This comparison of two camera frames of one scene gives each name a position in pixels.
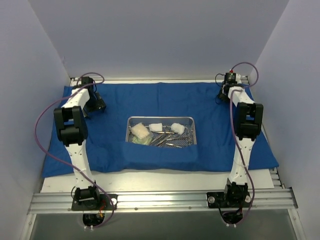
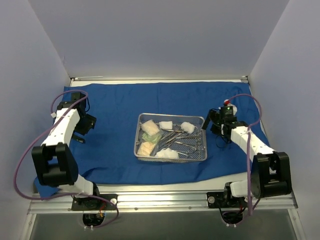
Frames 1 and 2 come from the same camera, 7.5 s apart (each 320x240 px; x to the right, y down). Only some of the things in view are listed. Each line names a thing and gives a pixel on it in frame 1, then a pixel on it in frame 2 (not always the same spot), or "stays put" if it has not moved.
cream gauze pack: (140, 130) to (150, 127)
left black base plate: (93, 202) stays put
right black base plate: (228, 199) stays put
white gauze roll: (178, 128) to (188, 126)
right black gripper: (222, 95) to (213, 118)
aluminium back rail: (158, 79) stays put
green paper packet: (146, 141) to (148, 137)
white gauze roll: (156, 127) to (166, 125)
